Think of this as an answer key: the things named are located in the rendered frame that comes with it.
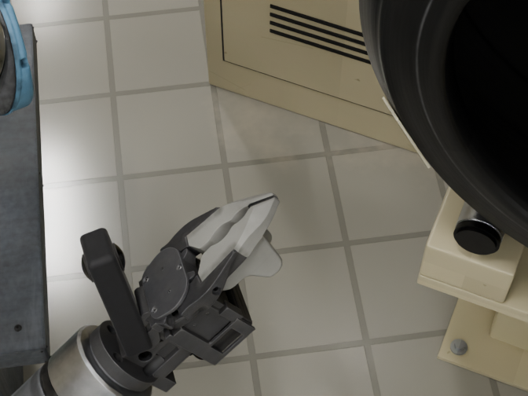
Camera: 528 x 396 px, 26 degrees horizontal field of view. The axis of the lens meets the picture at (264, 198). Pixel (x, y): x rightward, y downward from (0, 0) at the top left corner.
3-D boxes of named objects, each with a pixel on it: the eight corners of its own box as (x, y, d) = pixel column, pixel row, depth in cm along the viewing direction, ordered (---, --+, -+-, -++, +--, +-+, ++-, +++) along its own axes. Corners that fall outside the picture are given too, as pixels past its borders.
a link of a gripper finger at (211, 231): (301, 200, 102) (229, 267, 104) (256, 169, 98) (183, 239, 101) (311, 221, 99) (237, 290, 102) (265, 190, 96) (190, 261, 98)
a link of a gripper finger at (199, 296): (240, 236, 98) (171, 299, 101) (225, 226, 97) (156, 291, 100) (253, 270, 95) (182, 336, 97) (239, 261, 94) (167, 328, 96)
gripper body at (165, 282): (240, 270, 106) (152, 352, 109) (174, 229, 101) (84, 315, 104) (262, 326, 100) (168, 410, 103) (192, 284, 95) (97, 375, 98)
